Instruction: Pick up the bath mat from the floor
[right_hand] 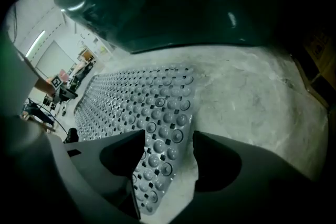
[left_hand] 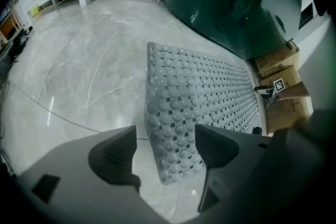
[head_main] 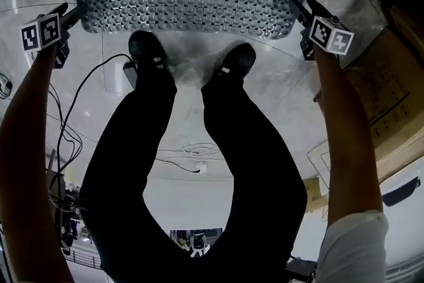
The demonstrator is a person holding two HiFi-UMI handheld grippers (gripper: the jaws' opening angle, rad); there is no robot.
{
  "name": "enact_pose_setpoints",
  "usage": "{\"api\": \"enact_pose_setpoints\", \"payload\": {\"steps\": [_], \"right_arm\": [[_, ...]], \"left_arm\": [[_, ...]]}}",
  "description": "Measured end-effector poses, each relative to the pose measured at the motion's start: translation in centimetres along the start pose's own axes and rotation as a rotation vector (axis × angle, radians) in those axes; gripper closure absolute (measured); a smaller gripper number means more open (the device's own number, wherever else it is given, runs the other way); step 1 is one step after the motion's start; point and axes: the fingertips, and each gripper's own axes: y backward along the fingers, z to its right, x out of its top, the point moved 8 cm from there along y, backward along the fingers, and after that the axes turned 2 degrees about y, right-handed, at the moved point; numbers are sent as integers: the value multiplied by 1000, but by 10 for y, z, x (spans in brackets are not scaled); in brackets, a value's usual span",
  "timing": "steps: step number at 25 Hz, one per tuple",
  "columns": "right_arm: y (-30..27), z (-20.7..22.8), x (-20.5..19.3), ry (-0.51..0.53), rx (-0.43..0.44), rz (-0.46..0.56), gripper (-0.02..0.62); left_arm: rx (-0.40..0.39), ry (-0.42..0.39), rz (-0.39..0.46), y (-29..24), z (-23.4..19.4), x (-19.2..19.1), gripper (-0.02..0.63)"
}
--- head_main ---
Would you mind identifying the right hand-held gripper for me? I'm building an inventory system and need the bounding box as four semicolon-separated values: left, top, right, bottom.
290;0;354;61

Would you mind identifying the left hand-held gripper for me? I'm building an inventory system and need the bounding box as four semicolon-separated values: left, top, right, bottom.
21;2;85;70

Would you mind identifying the person's right forearm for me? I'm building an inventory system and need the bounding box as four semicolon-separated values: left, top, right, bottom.
313;45;385;226

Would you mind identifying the person's left forearm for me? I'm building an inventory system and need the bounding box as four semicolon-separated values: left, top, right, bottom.
0;42;74;283

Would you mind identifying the person's right black shoe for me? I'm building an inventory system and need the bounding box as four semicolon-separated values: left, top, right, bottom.
219;42;257;78

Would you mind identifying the person's black shoe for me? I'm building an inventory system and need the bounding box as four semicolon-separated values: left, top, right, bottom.
128;30;170;73
219;42;257;78

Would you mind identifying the person's left black shoe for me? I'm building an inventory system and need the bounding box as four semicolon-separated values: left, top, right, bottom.
128;30;170;73

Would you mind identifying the small grey adapter box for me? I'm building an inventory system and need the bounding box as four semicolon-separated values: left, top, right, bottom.
123;62;138;89

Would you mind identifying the large cardboard box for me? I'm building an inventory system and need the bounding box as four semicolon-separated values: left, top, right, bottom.
313;0;424;184

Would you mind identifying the person's right leg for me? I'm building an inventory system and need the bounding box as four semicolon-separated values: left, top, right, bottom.
184;71;309;283

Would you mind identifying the person's leg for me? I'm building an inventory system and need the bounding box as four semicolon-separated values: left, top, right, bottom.
79;65;188;283
184;71;309;283

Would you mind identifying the person's left leg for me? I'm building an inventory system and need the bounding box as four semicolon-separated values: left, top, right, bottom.
79;65;188;283

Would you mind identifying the small cardboard piece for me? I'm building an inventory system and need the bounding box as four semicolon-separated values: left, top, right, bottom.
302;176;329;213

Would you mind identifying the black equipment stand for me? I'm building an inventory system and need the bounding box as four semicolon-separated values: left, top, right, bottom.
46;148;89;255

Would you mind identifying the person's white sleeve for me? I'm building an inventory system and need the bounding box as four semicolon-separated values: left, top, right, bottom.
315;209;390;283

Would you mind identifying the black metal railing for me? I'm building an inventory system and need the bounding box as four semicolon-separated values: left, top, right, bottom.
62;247;102;270

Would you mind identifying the long black cable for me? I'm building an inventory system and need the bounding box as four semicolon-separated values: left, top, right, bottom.
48;53;134;192

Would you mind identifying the coiled white cable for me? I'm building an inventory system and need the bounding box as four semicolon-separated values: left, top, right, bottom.
183;142;222;157

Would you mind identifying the black handle on white panel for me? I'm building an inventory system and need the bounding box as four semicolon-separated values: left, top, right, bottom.
382;176;421;207

